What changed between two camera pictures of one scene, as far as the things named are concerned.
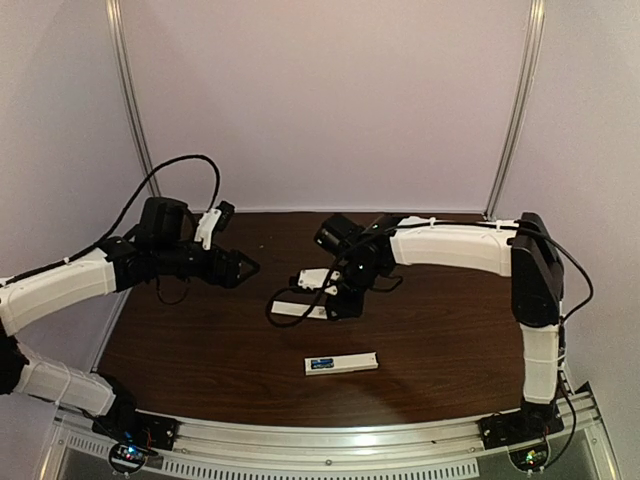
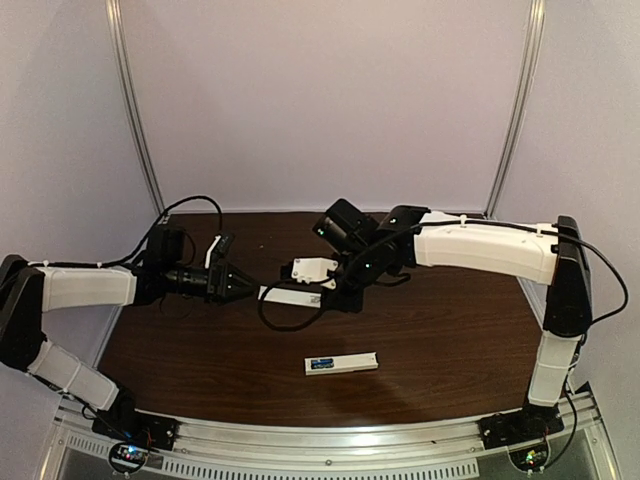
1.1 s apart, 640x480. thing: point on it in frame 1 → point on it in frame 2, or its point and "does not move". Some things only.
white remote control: [340, 363] does not move
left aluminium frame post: [130, 95] does not move
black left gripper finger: [247, 263] → [237, 280]
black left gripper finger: [248, 269] → [240, 294]
